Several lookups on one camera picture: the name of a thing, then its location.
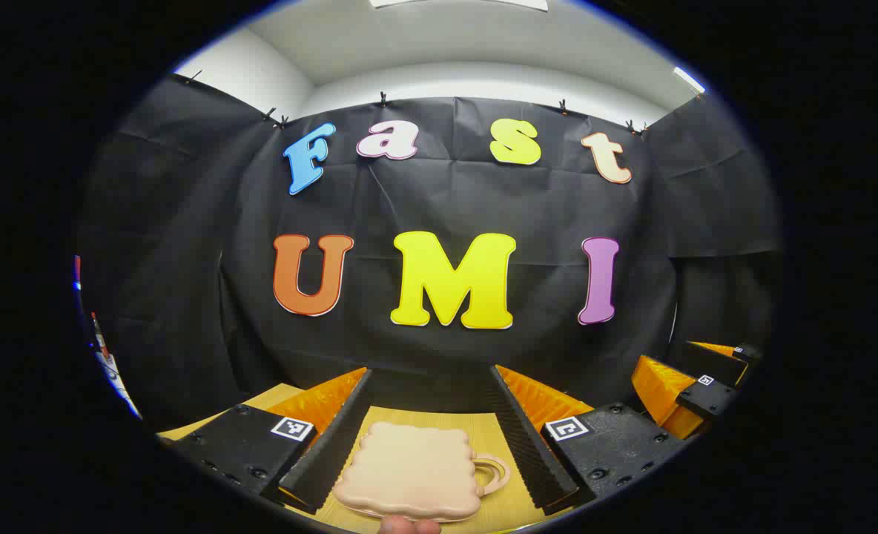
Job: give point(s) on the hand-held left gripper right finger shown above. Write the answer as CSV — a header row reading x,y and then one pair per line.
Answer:
x,y
532,452

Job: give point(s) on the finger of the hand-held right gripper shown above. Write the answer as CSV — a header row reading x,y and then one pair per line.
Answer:
x,y
706,399
721,360

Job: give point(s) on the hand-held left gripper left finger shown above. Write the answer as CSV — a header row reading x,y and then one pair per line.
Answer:
x,y
335,437

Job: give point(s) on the beige suitcase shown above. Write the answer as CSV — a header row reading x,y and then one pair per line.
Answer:
x,y
417,467

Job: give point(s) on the white side desk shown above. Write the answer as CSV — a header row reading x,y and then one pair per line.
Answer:
x,y
116,386

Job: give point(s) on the red bottle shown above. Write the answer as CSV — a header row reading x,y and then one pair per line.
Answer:
x,y
99,337

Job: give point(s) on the ceiling light panel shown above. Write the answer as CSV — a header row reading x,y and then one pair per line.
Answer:
x,y
689,78
469,3

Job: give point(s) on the computer monitor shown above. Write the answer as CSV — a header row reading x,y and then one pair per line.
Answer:
x,y
77,273

